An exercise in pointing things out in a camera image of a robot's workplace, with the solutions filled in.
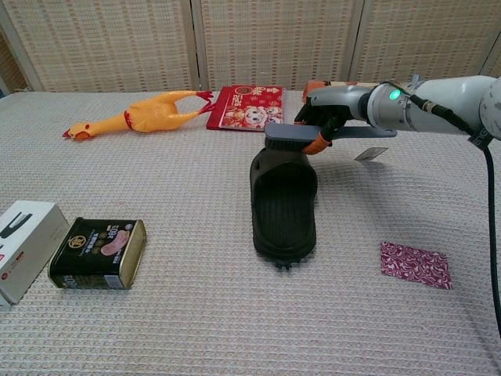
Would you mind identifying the right robot hand grey orange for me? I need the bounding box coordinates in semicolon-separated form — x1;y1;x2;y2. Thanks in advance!
294;84;373;155

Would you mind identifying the small white paper tag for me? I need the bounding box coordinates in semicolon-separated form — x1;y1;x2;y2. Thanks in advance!
355;146;389;163

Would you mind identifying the bamboo folding screen panel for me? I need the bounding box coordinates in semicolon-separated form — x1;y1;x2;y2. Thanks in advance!
0;0;199;93
350;0;501;85
190;0;367;92

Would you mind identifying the red new year calendar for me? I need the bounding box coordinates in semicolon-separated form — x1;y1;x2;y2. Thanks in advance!
205;85;289;132

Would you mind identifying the black slipper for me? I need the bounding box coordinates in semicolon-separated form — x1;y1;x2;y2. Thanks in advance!
249;146;319;272

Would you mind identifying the beige woven tablecloth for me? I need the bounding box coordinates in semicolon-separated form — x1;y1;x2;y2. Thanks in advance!
0;90;501;376

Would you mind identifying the purple patterned card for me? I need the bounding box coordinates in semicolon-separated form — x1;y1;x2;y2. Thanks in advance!
379;240;453;291

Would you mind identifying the yellow rubber chicken toy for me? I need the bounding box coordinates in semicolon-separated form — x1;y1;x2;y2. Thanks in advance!
62;90;215;142

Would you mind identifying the black luncheon meat can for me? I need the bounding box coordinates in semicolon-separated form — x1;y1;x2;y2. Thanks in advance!
47;217;148;291

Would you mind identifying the white stapler box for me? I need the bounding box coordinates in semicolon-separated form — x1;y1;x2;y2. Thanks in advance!
0;200;70;307

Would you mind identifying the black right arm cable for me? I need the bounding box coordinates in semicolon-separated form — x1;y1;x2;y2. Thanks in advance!
406;92;501;342

